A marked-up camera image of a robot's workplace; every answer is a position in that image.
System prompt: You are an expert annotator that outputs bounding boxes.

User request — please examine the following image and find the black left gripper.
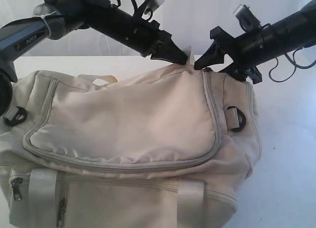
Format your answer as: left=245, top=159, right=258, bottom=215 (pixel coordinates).
left=88, top=1, right=188, bottom=65

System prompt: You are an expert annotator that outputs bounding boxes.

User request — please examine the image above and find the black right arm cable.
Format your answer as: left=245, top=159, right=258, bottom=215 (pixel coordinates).
left=268, top=46, right=316, bottom=82

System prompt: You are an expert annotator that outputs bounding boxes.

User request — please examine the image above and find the white backdrop curtain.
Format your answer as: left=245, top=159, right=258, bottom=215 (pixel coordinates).
left=0, top=0, right=316, bottom=58

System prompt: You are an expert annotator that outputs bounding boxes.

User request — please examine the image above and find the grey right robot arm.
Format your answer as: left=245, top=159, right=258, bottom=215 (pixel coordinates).
left=194, top=0, right=316, bottom=84

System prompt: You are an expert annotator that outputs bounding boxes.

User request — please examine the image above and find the beige duffel bag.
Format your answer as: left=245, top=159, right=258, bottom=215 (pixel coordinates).
left=0, top=65, right=261, bottom=228

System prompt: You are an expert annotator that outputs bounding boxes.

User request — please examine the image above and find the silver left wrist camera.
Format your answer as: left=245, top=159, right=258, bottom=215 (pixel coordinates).
left=144, top=0, right=165, bottom=15

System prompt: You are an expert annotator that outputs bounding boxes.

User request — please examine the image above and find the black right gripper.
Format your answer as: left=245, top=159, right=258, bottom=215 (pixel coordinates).
left=194, top=23, right=296, bottom=84

